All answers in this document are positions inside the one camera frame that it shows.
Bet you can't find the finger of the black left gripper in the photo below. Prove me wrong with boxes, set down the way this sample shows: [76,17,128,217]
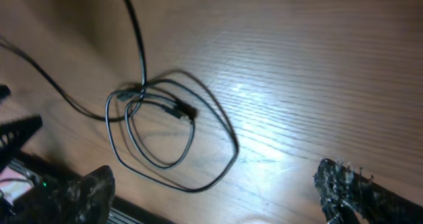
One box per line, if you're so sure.
[1,115,43,170]
[0,85,11,102]

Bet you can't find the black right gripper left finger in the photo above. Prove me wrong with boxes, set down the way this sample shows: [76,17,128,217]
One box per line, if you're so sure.
[9,165,116,224]

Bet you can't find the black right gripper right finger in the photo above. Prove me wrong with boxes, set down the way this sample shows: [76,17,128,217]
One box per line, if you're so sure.
[313,159,422,223]

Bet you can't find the thick black USB cable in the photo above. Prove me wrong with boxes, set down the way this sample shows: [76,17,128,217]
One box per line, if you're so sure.
[104,0,240,194]

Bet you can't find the thin black USB cable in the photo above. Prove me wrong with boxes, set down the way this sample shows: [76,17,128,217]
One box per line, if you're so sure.
[0,38,199,170]

